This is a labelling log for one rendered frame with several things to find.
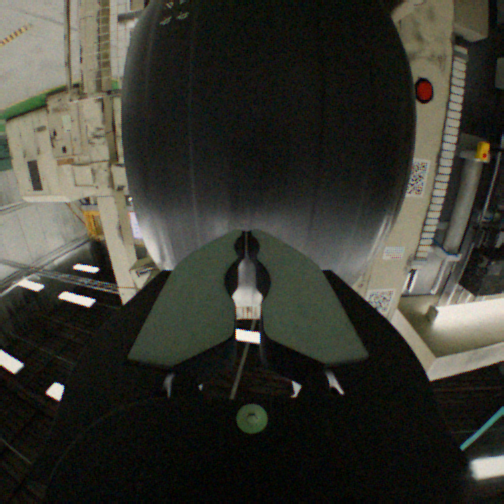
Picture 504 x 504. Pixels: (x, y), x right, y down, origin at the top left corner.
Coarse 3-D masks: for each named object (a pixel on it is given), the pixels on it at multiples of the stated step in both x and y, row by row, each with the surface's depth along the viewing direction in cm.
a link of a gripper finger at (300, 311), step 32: (256, 256) 9; (288, 256) 9; (256, 288) 10; (288, 288) 8; (320, 288) 8; (288, 320) 7; (320, 320) 7; (288, 352) 6; (320, 352) 6; (352, 352) 6
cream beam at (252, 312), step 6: (156, 270) 89; (150, 276) 85; (240, 306) 83; (246, 306) 84; (252, 306) 84; (258, 306) 84; (240, 312) 85; (246, 312) 85; (252, 312) 85; (258, 312) 85; (240, 318) 86; (246, 318) 86; (252, 318) 86; (258, 318) 86
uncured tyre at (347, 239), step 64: (256, 0) 15; (320, 0) 15; (128, 64) 18; (192, 64) 15; (256, 64) 16; (320, 64) 16; (384, 64) 16; (128, 128) 19; (192, 128) 17; (256, 128) 17; (320, 128) 17; (384, 128) 17; (192, 192) 19; (256, 192) 19; (320, 192) 19; (384, 192) 20; (320, 256) 24
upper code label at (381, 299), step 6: (396, 288) 51; (372, 294) 51; (378, 294) 51; (384, 294) 51; (390, 294) 51; (372, 300) 52; (378, 300) 52; (384, 300) 52; (390, 300) 52; (378, 306) 53; (384, 306) 53; (384, 312) 54
